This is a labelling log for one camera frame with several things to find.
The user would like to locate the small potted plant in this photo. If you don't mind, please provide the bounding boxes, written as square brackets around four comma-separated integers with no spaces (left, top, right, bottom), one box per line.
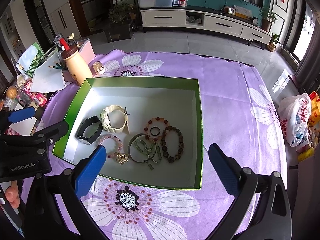
[267,34,282,53]

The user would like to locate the tall potted plant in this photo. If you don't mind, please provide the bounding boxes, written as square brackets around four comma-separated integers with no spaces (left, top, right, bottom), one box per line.
[260,6,278,33]

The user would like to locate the yellow orange packets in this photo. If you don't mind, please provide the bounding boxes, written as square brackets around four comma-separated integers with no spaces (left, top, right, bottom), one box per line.
[309,91,320,130]

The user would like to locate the white paper sheet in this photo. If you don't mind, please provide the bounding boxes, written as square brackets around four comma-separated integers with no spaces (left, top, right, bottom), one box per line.
[30,54,66,93]

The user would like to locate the green jade chain bracelet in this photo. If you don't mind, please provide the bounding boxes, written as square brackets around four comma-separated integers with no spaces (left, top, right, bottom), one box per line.
[134,139,163,171]

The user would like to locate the black wrist watch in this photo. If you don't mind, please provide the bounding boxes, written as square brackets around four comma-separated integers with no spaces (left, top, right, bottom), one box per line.
[76,116,103,145]

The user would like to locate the metal bangle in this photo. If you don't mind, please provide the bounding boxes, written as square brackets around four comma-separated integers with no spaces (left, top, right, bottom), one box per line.
[128,133,157,164]

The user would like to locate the bunch of pens and pencils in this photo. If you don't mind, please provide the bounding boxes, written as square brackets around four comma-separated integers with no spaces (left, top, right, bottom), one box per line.
[48,60,67,71]

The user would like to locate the green cardboard box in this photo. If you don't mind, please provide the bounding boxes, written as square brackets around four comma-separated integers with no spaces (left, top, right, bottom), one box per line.
[52,77,203,190]

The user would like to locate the small cream case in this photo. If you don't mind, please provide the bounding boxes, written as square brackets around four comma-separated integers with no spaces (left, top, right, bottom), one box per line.
[92,61,105,75]

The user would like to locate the grey chair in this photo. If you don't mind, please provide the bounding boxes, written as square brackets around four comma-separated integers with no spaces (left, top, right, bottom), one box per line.
[291,140,320,240]

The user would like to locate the bushy plant in dark planter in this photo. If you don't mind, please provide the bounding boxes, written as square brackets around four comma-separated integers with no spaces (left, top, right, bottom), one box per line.
[104,2,135,43]

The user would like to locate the yellow box on cabinet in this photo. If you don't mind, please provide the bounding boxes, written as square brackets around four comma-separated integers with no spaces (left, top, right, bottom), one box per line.
[224,5,252,18]

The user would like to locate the round bread bun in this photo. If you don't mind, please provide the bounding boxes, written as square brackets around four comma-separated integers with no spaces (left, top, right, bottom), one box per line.
[6,86,19,98]

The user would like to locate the dark brown bead bracelet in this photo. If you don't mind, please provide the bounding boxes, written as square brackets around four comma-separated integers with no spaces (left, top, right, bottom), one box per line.
[160,126,185,162]

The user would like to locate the white plastic bag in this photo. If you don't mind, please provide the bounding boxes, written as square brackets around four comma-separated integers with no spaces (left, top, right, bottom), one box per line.
[278,93,312,147]

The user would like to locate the pink white bin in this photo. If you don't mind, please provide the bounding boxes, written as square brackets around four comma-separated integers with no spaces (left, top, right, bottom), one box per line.
[75,38,95,63]

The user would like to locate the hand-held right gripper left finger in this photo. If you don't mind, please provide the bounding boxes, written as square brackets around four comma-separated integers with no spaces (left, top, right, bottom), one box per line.
[24,145,110,240]

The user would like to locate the white tv cabinet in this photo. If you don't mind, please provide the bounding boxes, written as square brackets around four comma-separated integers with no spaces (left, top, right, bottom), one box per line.
[140,6,272,47]

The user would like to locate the person's left hand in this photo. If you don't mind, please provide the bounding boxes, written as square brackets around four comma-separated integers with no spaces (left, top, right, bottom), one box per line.
[0,181,21,209]

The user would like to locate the remote control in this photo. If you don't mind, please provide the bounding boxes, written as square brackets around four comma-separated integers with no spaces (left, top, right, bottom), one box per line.
[54,34,66,47]

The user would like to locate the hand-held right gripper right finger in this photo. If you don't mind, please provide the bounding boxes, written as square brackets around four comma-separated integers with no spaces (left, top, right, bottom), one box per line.
[205,143,292,240]

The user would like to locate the red bead bracelet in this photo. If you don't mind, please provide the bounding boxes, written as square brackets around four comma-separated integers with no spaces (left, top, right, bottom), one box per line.
[144,116,171,140]

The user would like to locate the purple floral cloth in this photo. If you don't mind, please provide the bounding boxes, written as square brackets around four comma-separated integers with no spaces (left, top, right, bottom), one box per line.
[20,49,288,240]

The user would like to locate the white flat box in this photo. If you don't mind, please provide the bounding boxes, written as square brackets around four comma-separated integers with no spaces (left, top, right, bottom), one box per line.
[10,116,38,135]

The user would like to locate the red snack packets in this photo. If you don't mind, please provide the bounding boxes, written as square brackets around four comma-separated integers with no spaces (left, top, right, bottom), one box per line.
[25,85,48,107]

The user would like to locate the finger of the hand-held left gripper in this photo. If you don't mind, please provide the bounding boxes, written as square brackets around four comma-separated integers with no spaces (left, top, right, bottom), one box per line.
[0,120,69,155]
[0,106,36,130]

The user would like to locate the cream wrist watch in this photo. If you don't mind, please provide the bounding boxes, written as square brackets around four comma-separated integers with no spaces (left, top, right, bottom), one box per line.
[100,105,131,134]

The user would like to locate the pink bead bracelet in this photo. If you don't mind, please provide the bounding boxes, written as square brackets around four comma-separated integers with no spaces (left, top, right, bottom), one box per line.
[96,134,125,159]

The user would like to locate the gold flower brooch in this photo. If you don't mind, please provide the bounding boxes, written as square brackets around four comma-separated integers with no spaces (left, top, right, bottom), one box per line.
[115,152,129,165]

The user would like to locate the beige bottle with red lid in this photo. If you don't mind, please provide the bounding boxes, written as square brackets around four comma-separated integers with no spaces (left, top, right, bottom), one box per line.
[59,32,93,85]

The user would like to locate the green white packet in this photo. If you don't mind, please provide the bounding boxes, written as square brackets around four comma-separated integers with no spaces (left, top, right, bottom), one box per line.
[16,42,44,77]

